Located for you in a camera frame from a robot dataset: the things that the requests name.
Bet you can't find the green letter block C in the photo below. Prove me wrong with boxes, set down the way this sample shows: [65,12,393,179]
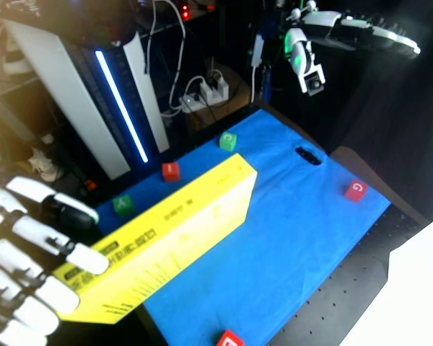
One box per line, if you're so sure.
[219,132,238,151]

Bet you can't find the red block white dash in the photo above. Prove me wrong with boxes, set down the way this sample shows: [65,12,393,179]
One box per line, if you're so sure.
[161,161,181,182]

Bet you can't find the white tower blue light strip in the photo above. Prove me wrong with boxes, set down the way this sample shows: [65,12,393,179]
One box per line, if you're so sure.
[1,17,171,181]

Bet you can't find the white power strip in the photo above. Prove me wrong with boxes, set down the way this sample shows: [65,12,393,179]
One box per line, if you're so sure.
[179,71,232,113]

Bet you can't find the white shoe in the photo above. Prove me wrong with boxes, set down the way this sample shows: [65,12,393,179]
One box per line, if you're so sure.
[30,146,65,183]

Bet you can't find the white power adapter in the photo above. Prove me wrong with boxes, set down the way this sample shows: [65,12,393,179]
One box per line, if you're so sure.
[250,34,266,105]

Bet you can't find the white cable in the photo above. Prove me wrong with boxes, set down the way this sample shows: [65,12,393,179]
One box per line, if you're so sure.
[144,0,188,117]

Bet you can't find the blue cloth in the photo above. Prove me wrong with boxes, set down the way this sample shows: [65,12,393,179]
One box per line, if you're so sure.
[93,107,393,346]

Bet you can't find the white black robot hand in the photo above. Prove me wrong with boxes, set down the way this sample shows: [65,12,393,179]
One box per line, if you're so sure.
[0,176,111,346]
[304,9,422,58]

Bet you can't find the red letter block E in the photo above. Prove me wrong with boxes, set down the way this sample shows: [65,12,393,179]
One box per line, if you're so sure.
[216,329,245,346]

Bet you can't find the red letter block G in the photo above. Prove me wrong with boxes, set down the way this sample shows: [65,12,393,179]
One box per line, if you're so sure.
[344,179,368,203]

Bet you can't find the yellow cardboard box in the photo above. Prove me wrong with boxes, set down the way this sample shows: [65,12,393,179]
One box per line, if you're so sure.
[52,153,259,325]

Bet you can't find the green letter block X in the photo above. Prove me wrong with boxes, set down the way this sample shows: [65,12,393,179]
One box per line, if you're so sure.
[112,195,135,218]

